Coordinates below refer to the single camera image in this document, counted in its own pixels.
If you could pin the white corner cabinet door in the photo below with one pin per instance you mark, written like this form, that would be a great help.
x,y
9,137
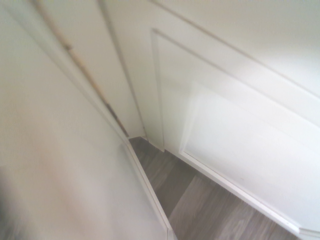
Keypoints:
x,y
50,125

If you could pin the white panelled door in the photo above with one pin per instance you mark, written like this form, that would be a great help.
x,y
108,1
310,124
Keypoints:
x,y
130,50

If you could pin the white sink cabinet door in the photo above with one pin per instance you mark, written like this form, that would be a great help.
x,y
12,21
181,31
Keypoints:
x,y
225,112

